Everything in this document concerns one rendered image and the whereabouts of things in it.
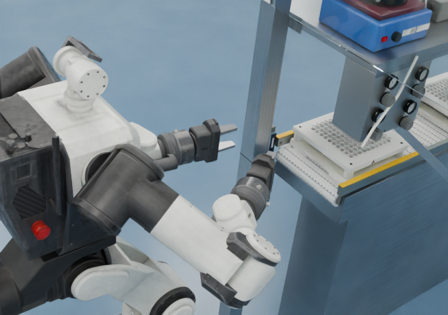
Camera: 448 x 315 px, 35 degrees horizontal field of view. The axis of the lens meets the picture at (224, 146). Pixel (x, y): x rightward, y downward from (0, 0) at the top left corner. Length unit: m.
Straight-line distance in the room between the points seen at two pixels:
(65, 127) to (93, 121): 0.06
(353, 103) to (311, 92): 2.31
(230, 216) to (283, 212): 1.71
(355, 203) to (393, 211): 0.32
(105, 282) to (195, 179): 1.69
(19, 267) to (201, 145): 0.53
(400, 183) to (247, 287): 0.98
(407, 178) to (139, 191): 1.14
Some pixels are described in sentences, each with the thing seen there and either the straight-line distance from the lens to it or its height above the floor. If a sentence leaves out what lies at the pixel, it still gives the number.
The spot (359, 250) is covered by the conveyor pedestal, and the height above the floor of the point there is 0.48.
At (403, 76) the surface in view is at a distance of 1.62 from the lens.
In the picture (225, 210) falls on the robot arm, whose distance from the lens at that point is 1.54.
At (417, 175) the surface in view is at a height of 0.76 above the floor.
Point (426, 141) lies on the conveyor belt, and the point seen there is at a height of 0.81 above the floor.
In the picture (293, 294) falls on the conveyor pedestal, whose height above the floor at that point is 0.20.
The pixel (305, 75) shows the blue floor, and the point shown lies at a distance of 4.31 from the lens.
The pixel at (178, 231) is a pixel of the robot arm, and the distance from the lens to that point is 1.28.
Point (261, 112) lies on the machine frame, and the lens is 2.04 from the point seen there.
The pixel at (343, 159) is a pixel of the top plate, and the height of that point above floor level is 0.89.
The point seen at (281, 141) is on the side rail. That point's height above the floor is 0.84.
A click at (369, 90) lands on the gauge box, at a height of 1.18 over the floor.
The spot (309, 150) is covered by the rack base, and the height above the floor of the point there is 0.84.
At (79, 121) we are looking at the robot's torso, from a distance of 1.42.
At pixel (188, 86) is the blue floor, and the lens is 4.04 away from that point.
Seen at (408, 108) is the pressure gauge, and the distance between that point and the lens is 1.92.
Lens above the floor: 2.02
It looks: 35 degrees down
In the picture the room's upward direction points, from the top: 7 degrees clockwise
